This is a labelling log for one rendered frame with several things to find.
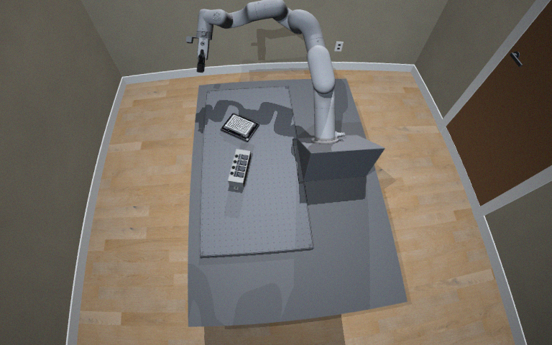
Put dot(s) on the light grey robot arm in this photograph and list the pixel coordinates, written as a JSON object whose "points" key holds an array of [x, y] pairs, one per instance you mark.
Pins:
{"points": [[319, 60]]}

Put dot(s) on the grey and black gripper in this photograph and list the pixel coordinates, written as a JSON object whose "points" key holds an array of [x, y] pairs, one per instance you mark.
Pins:
{"points": [[202, 52]]}

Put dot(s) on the grey operator panel with four keys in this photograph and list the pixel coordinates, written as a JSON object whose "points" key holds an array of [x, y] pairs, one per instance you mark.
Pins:
{"points": [[237, 176]]}

